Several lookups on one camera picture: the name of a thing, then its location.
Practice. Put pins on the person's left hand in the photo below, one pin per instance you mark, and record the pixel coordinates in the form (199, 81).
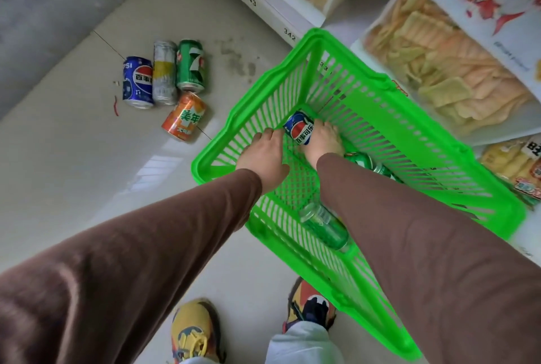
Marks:
(264, 156)

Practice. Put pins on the person's right hand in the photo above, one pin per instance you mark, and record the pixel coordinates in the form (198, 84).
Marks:
(325, 142)

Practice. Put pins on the Pepsi can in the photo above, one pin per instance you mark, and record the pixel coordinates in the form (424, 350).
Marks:
(298, 127)
(137, 80)

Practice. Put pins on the orange can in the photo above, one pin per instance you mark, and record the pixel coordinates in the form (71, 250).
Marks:
(184, 116)

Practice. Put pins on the silver yellow can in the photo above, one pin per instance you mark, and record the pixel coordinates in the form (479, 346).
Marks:
(165, 74)

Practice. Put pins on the green plastic basket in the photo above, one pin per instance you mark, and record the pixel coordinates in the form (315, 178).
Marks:
(498, 203)

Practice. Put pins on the person's left forearm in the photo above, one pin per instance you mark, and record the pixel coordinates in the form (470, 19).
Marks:
(118, 279)

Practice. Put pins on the person's right forearm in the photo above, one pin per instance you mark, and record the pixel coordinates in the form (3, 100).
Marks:
(444, 275)

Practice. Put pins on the person's right leg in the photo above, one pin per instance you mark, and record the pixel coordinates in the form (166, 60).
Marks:
(302, 347)

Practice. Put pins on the person's leg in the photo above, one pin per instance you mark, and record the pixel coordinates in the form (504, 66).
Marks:
(302, 347)
(198, 361)

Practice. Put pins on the person's left leg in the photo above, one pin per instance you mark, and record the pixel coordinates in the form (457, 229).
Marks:
(198, 361)

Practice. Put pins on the red right shoe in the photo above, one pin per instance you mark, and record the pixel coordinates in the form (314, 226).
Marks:
(308, 302)

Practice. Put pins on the small red scrap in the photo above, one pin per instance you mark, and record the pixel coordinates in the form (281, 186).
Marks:
(116, 106)

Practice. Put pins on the yellow left shoe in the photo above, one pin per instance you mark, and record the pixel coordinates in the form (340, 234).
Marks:
(194, 332)

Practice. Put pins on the yellow rice cracker packet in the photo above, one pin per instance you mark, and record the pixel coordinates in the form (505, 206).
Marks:
(513, 165)

